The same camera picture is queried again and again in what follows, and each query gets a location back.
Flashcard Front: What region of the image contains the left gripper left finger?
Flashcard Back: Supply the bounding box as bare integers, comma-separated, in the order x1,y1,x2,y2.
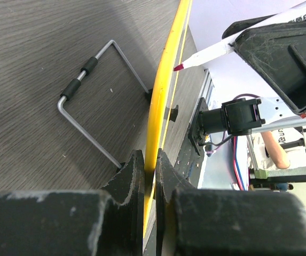
0,150,145,255

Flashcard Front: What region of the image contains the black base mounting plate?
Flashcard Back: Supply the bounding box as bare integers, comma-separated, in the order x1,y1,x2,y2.
174,97,209,187

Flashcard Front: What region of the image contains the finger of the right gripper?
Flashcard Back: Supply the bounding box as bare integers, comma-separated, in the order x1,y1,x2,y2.
222,15,272,39
233,21,306,117

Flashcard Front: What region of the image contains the person in white shirt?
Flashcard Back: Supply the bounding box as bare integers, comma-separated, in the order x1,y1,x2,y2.
253,128,306,171

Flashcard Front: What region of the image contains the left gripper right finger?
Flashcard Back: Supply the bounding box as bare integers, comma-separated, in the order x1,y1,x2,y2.
155,151,306,255

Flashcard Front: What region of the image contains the small orange-framed whiteboard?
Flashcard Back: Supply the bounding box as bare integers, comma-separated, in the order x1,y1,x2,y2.
56,0,306,256

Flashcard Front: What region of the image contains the pink-capped whiteboard marker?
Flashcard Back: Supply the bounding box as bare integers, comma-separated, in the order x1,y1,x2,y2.
174,1,306,71

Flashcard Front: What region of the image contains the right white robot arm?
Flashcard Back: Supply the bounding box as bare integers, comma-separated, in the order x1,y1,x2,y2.
188,17,306,154

